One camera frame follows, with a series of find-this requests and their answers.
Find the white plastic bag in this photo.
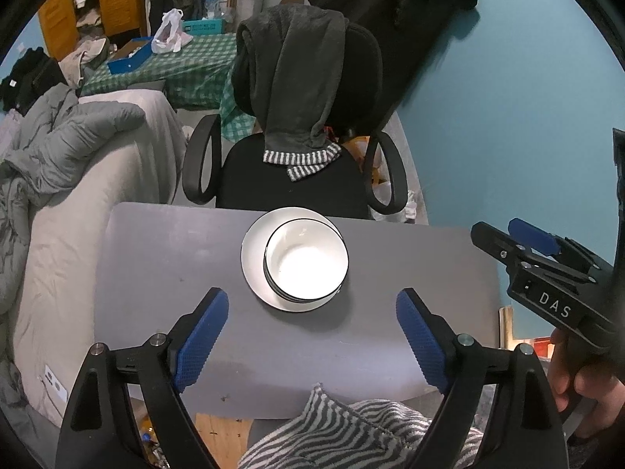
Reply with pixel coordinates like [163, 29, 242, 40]
[152, 9, 193, 54]

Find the white plate black rim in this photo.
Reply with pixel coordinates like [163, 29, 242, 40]
[241, 208, 350, 313]

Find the green checkered tablecloth table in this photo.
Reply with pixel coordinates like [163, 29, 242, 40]
[82, 33, 254, 143]

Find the black jacket on wall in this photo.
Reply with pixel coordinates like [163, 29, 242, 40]
[308, 0, 478, 126]

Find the orange wooden wardrobe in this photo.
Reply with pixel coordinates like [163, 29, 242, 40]
[37, 0, 147, 61]

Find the black office chair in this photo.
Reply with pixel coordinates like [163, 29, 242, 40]
[182, 19, 408, 219]

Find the blue cardboard box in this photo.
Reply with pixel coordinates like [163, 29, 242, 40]
[107, 37, 153, 75]

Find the person's right hand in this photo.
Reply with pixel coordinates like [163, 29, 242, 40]
[548, 329, 624, 439]

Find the white ribbed bowl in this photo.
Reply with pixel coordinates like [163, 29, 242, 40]
[263, 218, 350, 304]

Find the striped grey white garment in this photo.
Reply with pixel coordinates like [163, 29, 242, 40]
[237, 382, 486, 469]

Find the dark grey fleece blanket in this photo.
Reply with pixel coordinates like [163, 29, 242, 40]
[232, 4, 348, 155]

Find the grey bed duvet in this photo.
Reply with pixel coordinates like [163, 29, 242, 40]
[1, 84, 145, 419]

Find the beige bed mattress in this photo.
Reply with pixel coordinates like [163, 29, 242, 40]
[9, 89, 186, 426]

